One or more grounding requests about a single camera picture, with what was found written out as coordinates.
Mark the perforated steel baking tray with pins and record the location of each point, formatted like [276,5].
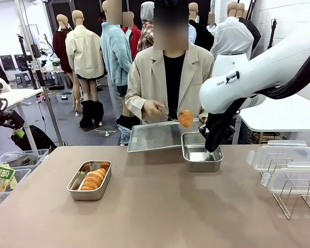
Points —
[155,138]

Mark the steel rectangular container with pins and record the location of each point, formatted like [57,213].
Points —
[202,165]
[89,195]

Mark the clear plastic storage bin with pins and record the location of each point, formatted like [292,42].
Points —
[20,178]
[28,156]

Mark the black fuzzy boots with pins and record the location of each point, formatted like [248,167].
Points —
[91,113]

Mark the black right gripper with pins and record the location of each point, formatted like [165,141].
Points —
[203,130]

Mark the light blue shirt mannequin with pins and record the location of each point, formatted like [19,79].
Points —
[192,33]

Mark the cream jacket mannequin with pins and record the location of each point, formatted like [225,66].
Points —
[84,54]

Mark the person's right hand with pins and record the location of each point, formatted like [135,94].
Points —
[153,108]

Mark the metal stand pole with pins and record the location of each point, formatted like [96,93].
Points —
[45,93]

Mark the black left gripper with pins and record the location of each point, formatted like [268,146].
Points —
[10,118]

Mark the black bag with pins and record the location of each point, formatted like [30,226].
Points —
[38,139]

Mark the plaid shirt hooded mannequin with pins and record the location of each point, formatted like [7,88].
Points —
[146,36]

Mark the dark red dress mannequin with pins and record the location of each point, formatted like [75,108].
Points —
[60,49]

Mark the black tripod stand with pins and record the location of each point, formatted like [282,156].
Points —
[273,33]

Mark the steel tongs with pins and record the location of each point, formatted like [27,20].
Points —
[166,115]

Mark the green snack bag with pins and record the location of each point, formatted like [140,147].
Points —
[2,173]

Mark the dark plastic stool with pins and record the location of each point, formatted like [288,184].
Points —
[23,80]

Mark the person's right forearm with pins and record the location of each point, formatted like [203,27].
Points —
[135,106]

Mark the white shirt mannequin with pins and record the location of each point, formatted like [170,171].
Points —
[231,36]

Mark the person's left hand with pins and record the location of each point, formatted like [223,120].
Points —
[204,120]

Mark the person's left forearm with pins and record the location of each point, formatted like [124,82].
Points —
[204,114]

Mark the white side table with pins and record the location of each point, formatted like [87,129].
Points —
[18,95]

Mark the white work table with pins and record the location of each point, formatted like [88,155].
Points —
[279,116]

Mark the person in beige jacket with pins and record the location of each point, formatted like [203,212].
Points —
[149,82]

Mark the red jacket mannequin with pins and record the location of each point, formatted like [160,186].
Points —
[134,38]

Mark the clear plastic latching lid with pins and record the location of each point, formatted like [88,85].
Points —
[281,156]
[294,179]

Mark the black coat mannequin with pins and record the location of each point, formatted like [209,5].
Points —
[202,36]

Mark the white mannequin base stand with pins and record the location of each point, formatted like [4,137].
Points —
[106,131]

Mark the dark garment mannequin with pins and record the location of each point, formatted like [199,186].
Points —
[254,33]

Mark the golden croissant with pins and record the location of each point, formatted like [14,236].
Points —
[186,118]
[94,178]

